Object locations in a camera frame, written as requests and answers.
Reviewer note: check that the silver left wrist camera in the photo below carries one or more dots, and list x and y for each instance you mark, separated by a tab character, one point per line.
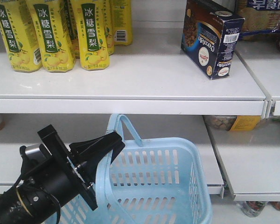
34	154

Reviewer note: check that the yellow label snack jar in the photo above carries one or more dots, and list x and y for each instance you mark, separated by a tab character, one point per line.
232	122

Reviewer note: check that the blue breakfast biscuit bag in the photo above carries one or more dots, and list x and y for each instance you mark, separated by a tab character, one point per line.
262	19

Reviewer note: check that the clear red-label bottle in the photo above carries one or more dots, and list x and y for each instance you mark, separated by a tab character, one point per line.
252	208

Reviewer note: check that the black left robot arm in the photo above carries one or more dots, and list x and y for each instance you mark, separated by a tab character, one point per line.
52	174

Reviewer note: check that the white supermarket shelf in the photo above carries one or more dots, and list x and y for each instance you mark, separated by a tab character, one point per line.
163	93

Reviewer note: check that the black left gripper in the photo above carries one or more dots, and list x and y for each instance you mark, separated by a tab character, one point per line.
79	162

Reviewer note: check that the yellow pear drink bottle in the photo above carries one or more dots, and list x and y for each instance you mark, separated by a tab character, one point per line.
92	42
122	22
19	37
52	33

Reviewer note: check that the light blue shopping basket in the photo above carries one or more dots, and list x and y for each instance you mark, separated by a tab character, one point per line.
151	181

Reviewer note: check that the dark blue cookie box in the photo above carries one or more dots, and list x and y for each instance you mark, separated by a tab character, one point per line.
209	37

